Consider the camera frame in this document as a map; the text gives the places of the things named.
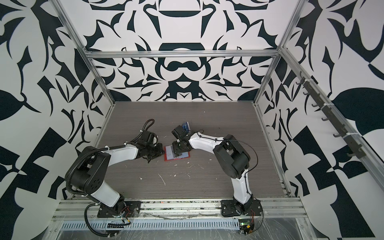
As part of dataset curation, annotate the red card holder wallet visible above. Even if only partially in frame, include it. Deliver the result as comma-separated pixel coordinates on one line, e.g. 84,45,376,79
164,146,190,162

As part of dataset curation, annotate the blue card stand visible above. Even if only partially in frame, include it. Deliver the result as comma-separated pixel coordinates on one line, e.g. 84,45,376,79
182,122,191,134

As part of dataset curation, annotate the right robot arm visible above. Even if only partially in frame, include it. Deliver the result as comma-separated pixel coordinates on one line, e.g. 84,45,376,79
172,126,253,210

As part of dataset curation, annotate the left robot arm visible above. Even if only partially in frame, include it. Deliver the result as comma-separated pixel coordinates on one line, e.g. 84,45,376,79
65,130,165,209

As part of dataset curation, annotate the right base electronics board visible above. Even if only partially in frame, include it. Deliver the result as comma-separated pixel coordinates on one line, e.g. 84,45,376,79
239,219,255,235

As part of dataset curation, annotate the aluminium front rail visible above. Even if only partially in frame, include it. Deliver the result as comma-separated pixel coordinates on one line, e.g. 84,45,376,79
52,198,307,221

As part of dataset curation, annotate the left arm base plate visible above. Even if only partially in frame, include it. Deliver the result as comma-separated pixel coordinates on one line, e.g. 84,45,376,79
97,201,142,218

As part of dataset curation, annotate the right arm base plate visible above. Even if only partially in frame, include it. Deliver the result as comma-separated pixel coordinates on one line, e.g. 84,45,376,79
220,198,263,218

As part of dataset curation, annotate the white vented cable duct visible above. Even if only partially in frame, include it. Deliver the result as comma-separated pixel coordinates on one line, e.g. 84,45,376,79
59,218,242,231

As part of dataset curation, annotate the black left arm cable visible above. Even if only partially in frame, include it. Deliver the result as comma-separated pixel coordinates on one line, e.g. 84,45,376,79
83,202,127,238

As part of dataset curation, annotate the wall hook rail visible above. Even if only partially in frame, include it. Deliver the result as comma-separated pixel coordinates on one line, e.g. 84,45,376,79
297,72,367,159

